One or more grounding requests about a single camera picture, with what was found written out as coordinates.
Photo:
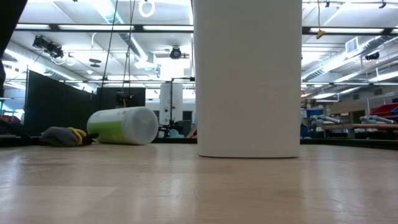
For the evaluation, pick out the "grey cloth bundle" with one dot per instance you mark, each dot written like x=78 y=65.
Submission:
x=59 y=137

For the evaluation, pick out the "grey blue rolled bundle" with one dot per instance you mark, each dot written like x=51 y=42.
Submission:
x=325 y=119
x=377 y=119

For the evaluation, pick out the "white wipes canister green label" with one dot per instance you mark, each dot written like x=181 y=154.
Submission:
x=124 y=126

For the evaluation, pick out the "black aluminium table frame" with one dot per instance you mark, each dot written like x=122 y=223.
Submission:
x=342 y=143

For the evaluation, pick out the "black ceiling camera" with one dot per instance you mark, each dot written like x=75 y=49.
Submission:
x=372 y=56

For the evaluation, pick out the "shelving with blue bins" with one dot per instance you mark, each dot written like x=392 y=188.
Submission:
x=314 y=112

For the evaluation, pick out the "black yellow hanging tool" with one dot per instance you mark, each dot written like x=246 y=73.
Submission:
x=124 y=98

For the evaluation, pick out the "wooden workbench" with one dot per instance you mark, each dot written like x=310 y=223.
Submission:
x=357 y=127

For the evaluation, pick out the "yellow hanging pendant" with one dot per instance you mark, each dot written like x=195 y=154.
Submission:
x=320 y=33

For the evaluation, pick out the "silver ceiling duct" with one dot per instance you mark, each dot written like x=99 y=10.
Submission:
x=342 y=62

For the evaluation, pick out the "black curtain partition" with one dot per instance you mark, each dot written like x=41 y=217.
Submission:
x=62 y=102

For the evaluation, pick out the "white plastic trash bin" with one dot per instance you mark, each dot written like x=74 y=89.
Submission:
x=248 y=77

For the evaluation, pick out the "red storage bin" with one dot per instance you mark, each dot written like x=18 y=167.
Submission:
x=385 y=109

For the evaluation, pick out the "white cylindrical machine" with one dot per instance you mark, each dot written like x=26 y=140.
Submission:
x=166 y=102

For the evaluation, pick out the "black overhead light bar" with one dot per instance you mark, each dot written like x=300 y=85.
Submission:
x=342 y=30

